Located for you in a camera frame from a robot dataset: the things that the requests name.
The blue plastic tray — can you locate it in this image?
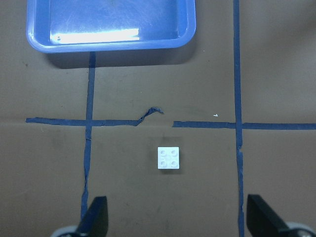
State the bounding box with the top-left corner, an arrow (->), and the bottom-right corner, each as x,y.
26,0 -> 196,53

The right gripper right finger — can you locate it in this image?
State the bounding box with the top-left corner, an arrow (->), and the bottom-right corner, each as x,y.
246,194 -> 289,237

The white block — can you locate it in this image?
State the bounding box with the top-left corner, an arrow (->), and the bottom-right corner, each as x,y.
158,147 -> 180,169

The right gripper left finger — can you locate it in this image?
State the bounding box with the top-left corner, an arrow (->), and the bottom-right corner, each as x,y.
75,196 -> 108,237

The brown paper table cover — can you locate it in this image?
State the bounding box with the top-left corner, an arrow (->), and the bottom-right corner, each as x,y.
0,0 -> 316,237

